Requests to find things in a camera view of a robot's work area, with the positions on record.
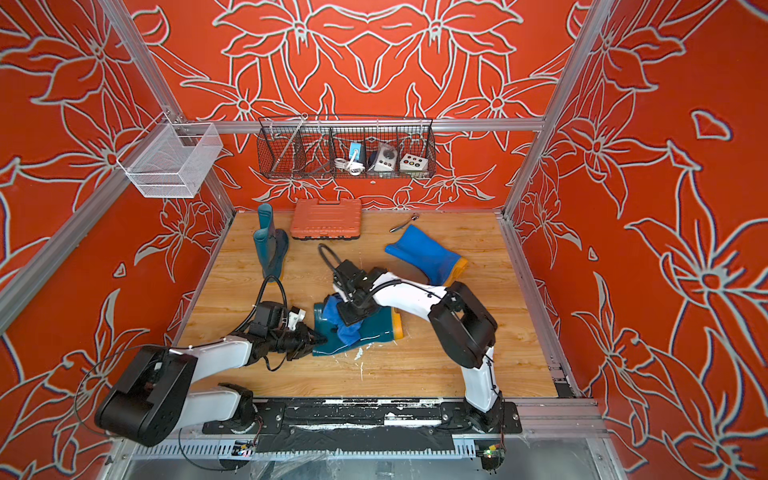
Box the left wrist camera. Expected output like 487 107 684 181
246 301 306 337

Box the white power adapter box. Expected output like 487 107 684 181
372 143 398 173

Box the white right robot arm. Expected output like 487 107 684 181
331 260 503 426

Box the blue rubber boot orange sole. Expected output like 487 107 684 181
385 225 469 286

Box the blue microfiber cloth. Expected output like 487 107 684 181
321 294 361 345

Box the white socket box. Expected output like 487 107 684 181
399 153 428 175

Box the blue white small box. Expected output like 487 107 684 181
348 142 363 163

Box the black wire wall basket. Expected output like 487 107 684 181
256 114 437 180

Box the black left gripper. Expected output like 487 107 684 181
267 323 327 361

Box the clear plastic wall bin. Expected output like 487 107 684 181
118 123 223 199

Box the red plastic tool case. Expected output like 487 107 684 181
290 199 362 240

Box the teal rubber boot orange sole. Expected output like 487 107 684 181
253 203 289 282

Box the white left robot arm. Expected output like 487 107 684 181
94 324 327 447

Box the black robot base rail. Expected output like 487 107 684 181
202 398 523 458

